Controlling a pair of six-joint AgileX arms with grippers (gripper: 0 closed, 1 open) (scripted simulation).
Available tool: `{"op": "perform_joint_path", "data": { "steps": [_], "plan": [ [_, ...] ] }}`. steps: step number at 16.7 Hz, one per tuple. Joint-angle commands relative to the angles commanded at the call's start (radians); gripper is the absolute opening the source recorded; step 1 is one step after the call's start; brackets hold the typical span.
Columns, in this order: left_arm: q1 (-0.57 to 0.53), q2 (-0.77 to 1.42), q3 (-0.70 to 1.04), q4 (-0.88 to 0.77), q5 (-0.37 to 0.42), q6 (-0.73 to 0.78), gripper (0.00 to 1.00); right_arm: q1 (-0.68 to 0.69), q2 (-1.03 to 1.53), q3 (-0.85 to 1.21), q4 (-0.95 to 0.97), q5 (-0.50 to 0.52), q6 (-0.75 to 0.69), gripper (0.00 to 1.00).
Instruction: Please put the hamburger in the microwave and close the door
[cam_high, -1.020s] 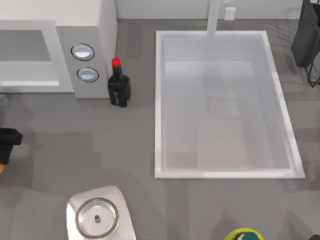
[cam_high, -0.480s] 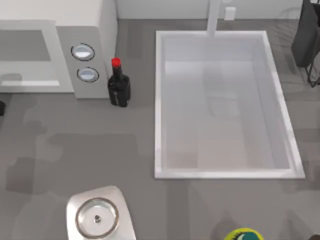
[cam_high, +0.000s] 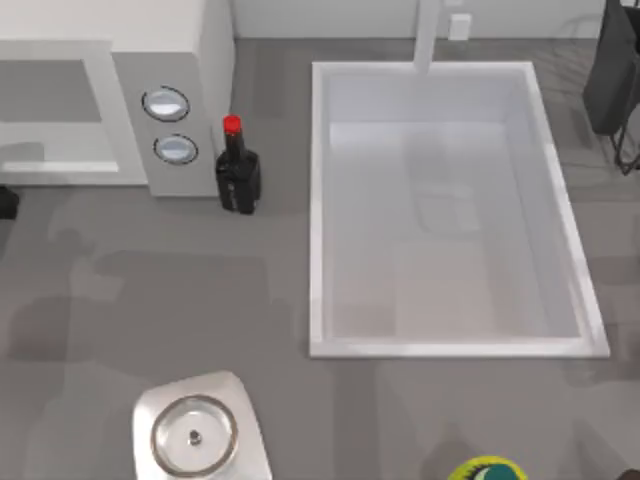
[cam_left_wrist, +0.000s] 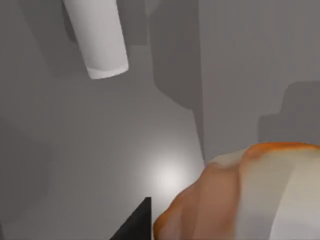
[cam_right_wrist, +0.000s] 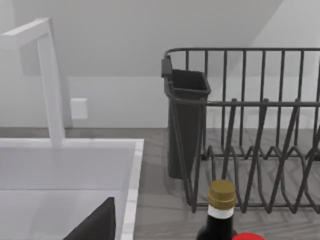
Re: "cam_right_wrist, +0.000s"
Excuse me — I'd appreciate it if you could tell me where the tall white tap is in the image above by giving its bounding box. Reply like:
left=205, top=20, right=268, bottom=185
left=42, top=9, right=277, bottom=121
left=0, top=16, right=67, bottom=148

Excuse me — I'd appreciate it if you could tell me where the red round cap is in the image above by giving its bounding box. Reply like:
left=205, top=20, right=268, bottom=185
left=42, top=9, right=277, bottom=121
left=231, top=232, right=267, bottom=240

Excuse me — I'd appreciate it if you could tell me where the white sink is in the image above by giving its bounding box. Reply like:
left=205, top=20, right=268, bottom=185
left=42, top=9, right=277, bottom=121
left=0, top=138, right=145, bottom=240

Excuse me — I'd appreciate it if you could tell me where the dark bottle with gold cap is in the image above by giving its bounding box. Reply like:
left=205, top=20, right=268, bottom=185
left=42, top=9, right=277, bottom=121
left=194, top=179, right=239, bottom=240

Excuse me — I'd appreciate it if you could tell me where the dark grey cutlery holder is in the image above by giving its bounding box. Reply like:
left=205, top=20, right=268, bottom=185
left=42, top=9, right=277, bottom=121
left=161, top=58, right=212, bottom=180

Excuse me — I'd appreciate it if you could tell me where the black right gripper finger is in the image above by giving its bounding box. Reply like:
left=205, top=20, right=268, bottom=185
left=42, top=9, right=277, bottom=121
left=62, top=196, right=116, bottom=240

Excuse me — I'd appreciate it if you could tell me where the dark grey wire dish rack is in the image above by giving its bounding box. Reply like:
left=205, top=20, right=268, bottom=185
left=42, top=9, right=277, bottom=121
left=163, top=47, right=320, bottom=215

